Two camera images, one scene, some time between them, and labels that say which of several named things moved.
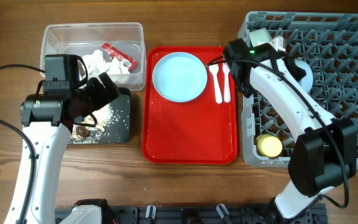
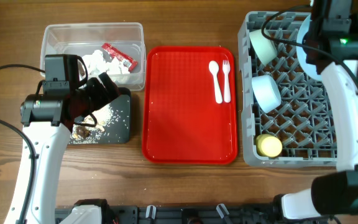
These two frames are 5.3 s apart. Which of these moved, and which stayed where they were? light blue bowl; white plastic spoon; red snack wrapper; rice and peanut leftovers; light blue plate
Moved: light blue bowl; light blue plate
Stayed: white plastic spoon; red snack wrapper; rice and peanut leftovers
